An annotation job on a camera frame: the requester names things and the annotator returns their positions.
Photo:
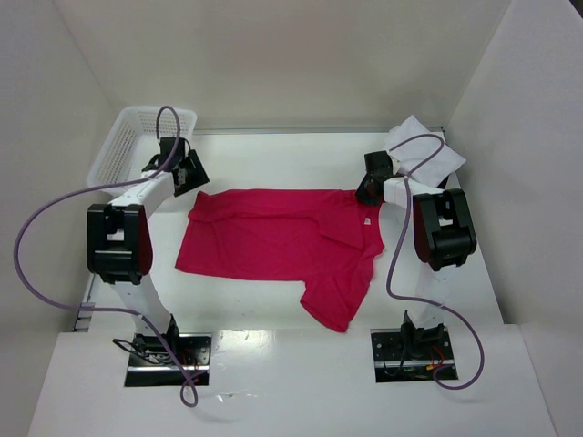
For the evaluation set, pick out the folded white t-shirt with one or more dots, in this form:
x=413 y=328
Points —
x=410 y=145

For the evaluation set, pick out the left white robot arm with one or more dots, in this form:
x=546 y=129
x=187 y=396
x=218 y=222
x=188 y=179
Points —
x=119 y=247

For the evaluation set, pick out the white plastic basket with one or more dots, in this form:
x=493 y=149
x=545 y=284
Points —
x=133 y=141

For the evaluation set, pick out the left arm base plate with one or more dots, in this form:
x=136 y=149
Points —
x=149 y=365

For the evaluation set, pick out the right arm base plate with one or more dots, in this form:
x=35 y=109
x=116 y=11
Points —
x=400 y=359

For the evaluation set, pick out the red t-shirt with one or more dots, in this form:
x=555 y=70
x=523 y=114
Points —
x=324 y=238

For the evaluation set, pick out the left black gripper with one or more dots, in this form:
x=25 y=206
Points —
x=194 y=172

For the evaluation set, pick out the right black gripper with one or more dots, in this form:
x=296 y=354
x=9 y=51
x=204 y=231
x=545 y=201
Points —
x=365 y=190

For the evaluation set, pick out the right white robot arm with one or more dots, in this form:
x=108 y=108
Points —
x=443 y=230

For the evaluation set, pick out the folded black t-shirt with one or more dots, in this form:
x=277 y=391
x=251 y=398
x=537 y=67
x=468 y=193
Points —
x=443 y=184

